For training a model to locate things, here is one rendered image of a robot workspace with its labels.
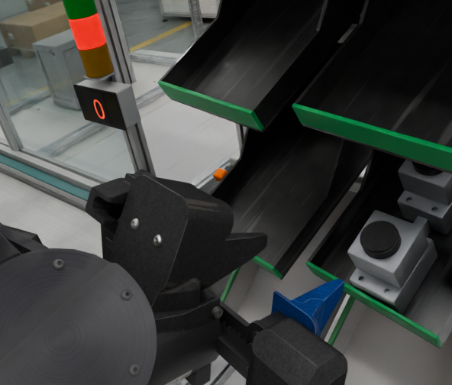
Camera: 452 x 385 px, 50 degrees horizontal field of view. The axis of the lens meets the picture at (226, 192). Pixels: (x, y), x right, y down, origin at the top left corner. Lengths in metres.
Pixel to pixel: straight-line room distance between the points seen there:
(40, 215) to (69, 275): 1.08
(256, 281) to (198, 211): 0.44
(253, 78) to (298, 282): 0.28
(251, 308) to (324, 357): 0.44
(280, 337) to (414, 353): 0.36
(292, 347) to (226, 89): 0.28
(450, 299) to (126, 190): 0.29
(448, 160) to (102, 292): 0.23
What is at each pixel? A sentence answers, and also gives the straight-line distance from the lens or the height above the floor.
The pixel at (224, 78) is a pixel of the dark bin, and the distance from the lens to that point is 0.46.
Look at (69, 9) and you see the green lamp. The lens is 0.87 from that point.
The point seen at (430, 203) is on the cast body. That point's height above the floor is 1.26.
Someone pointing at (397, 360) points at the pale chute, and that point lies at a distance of 0.58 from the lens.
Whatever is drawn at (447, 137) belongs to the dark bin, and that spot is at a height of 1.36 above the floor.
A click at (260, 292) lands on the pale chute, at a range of 0.65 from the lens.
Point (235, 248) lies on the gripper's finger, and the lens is 0.33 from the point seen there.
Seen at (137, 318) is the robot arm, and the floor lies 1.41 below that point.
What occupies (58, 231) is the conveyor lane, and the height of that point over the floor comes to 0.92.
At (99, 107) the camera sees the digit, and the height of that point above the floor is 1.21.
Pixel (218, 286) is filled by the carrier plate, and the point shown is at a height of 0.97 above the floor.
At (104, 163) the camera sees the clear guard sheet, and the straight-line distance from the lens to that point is 1.13.
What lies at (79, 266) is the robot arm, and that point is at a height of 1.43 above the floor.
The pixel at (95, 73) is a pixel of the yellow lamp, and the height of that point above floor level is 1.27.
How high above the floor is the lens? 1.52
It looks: 33 degrees down
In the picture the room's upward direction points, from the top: 11 degrees counter-clockwise
